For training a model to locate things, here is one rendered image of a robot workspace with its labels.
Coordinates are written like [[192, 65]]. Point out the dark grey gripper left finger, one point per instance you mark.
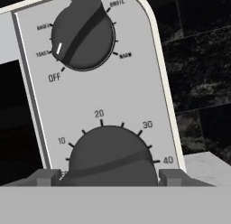
[[45, 178]]

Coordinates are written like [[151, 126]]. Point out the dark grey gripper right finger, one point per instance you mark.
[[174, 178]]

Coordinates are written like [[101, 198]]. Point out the dark grey timer knob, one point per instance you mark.
[[112, 158]]

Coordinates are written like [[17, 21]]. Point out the white toaster oven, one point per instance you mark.
[[90, 95]]

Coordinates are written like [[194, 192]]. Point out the dark grey function knob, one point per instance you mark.
[[84, 35]]

